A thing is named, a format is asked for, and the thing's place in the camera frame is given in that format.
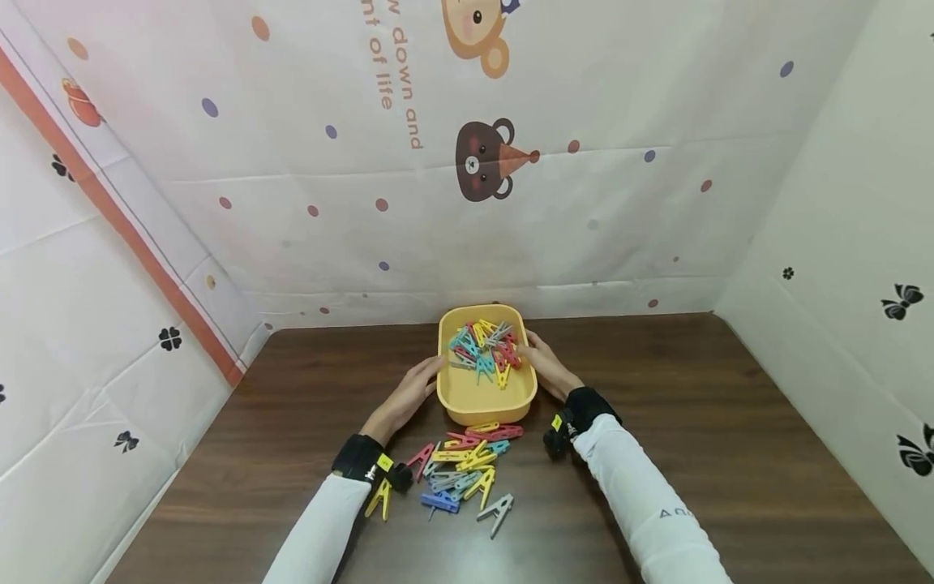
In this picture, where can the person's left hand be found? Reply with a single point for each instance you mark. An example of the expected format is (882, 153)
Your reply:
(401, 401)

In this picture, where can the person's right hand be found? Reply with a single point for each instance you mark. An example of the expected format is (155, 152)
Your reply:
(552, 371)

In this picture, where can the person's right fingers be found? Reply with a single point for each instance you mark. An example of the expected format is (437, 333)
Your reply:
(534, 347)

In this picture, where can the person's left fingers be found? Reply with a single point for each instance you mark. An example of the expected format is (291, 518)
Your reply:
(427, 373)

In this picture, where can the yellow plastic tray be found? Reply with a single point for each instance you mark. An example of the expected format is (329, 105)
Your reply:
(474, 401)

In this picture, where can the person's left forearm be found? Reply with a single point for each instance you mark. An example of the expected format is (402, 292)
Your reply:
(321, 531)

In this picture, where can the person's right forearm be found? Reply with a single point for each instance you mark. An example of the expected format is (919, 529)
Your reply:
(649, 503)

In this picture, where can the heap of pegs in tray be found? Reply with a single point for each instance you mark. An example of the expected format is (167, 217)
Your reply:
(481, 349)

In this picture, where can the black wrist band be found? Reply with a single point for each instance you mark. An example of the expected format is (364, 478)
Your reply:
(587, 410)
(359, 458)

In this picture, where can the pile of loose coloured pegs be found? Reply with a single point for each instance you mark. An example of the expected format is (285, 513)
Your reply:
(467, 462)

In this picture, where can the single yellow clothes peg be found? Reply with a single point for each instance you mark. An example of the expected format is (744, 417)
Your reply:
(381, 499)

